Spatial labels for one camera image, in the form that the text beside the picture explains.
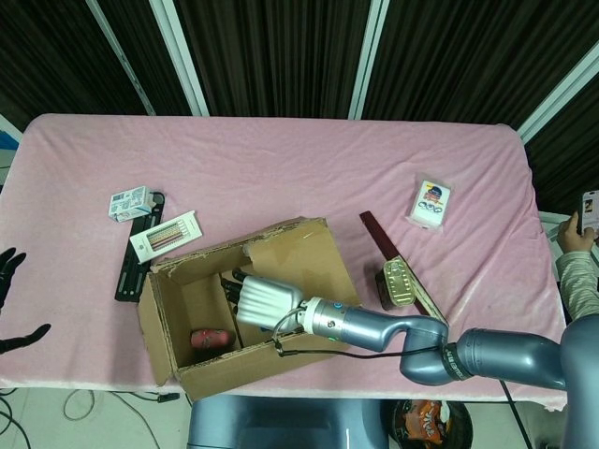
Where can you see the bystander bare hand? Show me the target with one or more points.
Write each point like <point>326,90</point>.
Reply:
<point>571,236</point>

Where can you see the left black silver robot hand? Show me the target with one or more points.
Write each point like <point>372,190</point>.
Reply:
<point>9,271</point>

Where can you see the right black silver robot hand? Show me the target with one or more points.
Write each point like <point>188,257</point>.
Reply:
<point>269,301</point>

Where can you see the brown cardboard shipping box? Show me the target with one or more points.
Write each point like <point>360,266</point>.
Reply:
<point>304,262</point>

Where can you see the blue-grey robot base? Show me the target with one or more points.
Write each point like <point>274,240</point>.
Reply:
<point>281,425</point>

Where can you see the bystander striped sleeve forearm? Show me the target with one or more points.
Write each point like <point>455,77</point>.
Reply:
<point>582,290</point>

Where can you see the white packet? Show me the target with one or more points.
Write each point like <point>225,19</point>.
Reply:
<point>164,236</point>

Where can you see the long dark red box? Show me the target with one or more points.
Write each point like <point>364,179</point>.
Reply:
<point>376,234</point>

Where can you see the white blue equipment box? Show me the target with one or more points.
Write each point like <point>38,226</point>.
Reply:
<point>5,140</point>

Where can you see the white metal rack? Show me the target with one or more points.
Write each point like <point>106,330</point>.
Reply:
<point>545,217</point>

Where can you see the white smartphone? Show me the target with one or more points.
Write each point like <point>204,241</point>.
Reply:
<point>592,210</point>

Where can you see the pink sausage toy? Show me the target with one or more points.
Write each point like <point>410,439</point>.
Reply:
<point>210,338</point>

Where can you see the gold rectangular tin can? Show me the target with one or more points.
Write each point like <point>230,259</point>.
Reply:
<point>398,283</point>

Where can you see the small white blue-print carton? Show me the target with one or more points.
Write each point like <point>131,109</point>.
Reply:
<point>128,201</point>

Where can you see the pink tablecloth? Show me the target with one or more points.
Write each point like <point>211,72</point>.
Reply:
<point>299,163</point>

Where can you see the black slotted metal plate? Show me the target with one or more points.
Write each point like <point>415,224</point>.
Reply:
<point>160,210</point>

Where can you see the white cartoon-print card pack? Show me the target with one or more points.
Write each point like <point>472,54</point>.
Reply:
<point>430,203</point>

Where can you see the orange snack bag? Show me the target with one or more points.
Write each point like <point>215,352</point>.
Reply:
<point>426,416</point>

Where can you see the black round bin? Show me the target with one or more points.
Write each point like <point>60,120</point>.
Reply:
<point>463,416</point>

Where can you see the slanted white frame post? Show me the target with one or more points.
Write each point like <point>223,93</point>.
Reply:
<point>561,98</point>

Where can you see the thin white frame post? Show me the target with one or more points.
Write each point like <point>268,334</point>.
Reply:
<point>121,57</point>

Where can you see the wide white frame post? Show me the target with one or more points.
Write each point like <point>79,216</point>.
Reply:
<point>181,56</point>
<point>368,58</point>

